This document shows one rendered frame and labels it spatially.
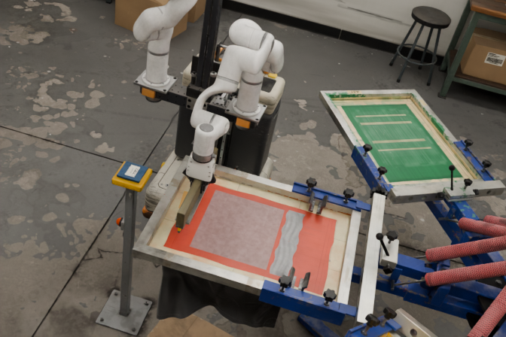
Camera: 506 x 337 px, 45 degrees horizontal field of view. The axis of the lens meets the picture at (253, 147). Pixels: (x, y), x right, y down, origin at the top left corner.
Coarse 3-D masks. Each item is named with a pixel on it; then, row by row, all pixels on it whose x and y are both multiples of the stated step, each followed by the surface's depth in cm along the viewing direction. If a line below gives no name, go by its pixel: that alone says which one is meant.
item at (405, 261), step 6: (402, 258) 228; (408, 258) 228; (414, 258) 229; (378, 264) 227; (402, 264) 225; (408, 264) 226; (414, 264) 226; (420, 264) 227; (402, 270) 226; (408, 270) 225; (414, 270) 225; (420, 270) 225; (408, 276) 227; (414, 276) 226; (420, 276) 226
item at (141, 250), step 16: (176, 176) 250; (224, 176) 259; (240, 176) 257; (256, 176) 259; (176, 192) 246; (272, 192) 257; (288, 192) 255; (160, 208) 234; (336, 208) 254; (352, 224) 245; (144, 240) 220; (352, 240) 238; (144, 256) 217; (160, 256) 216; (176, 256) 217; (352, 256) 232; (192, 272) 216; (208, 272) 214; (224, 272) 215; (240, 288) 214; (256, 288) 212
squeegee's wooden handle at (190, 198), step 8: (216, 152) 243; (192, 184) 226; (200, 184) 227; (192, 192) 222; (184, 200) 219; (192, 200) 220; (184, 208) 215; (192, 208) 225; (184, 216) 214; (176, 224) 217; (184, 224) 218
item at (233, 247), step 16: (192, 224) 235; (208, 224) 237; (224, 224) 238; (176, 240) 228; (192, 240) 229; (208, 240) 230; (224, 240) 232; (240, 240) 233; (256, 240) 234; (272, 240) 236; (208, 256) 224; (224, 256) 226; (240, 256) 227; (256, 256) 228; (272, 256) 229; (304, 256) 232; (320, 256) 234; (256, 272) 222; (288, 272) 224; (304, 272) 226; (320, 272) 227; (320, 288) 221
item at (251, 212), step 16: (208, 192) 251; (224, 192) 253; (240, 192) 255; (208, 208) 244; (224, 208) 245; (240, 208) 247; (256, 208) 248; (272, 208) 250; (288, 208) 252; (240, 224) 240; (256, 224) 241; (272, 224) 243; (304, 224) 246; (320, 224) 247; (304, 240) 239; (320, 240) 240
